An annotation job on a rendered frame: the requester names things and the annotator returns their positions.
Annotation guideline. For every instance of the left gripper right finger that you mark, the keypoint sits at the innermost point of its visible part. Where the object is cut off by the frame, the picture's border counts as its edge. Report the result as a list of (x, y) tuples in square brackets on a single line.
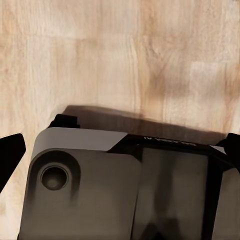
[(232, 149)]

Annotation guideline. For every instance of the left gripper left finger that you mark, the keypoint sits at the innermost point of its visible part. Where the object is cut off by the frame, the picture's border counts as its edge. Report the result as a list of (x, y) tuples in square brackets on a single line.
[(12, 149)]

